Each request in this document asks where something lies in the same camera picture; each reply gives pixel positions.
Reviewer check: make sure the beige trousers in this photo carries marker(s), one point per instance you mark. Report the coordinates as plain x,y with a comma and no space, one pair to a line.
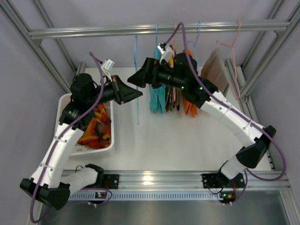
215,70

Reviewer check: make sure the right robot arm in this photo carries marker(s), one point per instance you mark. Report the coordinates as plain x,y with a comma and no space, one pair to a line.
255,138

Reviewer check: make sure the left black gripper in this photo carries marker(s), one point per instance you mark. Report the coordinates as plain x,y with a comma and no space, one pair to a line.
117,89

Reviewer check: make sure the green yellow camouflage trousers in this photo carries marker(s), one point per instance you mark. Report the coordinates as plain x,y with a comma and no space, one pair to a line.
169,102

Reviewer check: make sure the blue wire hanger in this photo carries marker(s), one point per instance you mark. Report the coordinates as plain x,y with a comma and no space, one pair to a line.
156,36
196,38
136,69

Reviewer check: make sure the white plastic basket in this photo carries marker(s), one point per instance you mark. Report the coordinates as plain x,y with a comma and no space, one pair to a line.
80,150

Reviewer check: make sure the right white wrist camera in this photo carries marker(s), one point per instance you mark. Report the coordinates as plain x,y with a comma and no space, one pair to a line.
166,51

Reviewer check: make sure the aluminium hanging rail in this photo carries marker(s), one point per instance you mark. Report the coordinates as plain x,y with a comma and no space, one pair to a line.
128,30

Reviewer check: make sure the teal trousers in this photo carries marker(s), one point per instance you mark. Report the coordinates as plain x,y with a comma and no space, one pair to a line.
157,100

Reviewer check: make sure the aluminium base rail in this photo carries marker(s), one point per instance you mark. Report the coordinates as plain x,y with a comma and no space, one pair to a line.
186,181

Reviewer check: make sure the orange camouflage trousers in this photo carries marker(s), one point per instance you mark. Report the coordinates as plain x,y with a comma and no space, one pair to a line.
98,134

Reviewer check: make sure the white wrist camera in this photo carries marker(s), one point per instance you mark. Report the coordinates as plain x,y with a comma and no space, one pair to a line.
106,67
166,51

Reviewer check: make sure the white slotted cable duct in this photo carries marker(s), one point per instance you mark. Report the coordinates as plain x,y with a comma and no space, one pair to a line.
147,196

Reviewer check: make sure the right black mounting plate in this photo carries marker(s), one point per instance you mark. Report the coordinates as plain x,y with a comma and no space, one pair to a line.
213,180

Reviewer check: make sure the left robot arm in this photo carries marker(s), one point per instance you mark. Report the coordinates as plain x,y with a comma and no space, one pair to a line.
46,184

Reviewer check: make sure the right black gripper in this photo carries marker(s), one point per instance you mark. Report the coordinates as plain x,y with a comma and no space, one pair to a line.
149,73

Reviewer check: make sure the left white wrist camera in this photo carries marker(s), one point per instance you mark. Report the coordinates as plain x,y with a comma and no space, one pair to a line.
106,67

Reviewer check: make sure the black mounting plate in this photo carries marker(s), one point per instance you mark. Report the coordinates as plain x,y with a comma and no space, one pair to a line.
110,181
213,180

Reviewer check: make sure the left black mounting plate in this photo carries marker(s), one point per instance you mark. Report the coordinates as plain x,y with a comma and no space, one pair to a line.
110,181

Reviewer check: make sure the pink wire hanger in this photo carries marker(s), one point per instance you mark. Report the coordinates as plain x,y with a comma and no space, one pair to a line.
174,52
232,47

